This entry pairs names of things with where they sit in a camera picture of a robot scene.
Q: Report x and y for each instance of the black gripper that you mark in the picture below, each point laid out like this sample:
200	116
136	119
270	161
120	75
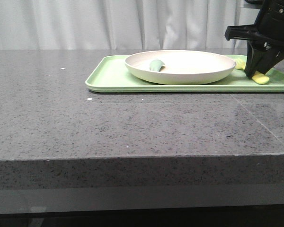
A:
268	28

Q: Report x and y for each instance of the yellow plastic fork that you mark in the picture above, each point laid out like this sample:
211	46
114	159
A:
258	77

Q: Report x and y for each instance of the beige round plate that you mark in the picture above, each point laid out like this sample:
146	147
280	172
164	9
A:
182	67

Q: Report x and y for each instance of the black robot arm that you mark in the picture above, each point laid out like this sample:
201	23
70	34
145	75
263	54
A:
265	38

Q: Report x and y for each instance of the green spoon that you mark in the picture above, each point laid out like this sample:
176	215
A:
156	65

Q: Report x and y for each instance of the light green plastic tray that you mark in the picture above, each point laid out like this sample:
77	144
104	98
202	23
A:
112	76

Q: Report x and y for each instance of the white pleated curtain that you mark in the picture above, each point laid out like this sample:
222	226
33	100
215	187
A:
121	24

